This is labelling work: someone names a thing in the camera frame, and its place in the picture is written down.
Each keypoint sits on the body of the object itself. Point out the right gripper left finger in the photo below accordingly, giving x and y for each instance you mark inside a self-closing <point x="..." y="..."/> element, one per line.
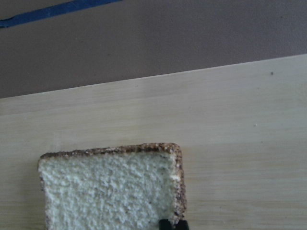
<point x="164" y="224"/>

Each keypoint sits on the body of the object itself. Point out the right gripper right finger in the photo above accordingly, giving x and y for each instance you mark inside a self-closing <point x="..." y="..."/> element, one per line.
<point x="182" y="225"/>

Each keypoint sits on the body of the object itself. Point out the bread slice with seeded crust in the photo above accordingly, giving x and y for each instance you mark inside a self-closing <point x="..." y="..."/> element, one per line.
<point x="122" y="188"/>

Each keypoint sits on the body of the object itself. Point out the bamboo cutting board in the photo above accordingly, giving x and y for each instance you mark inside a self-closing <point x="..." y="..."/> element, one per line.
<point x="242" y="129"/>

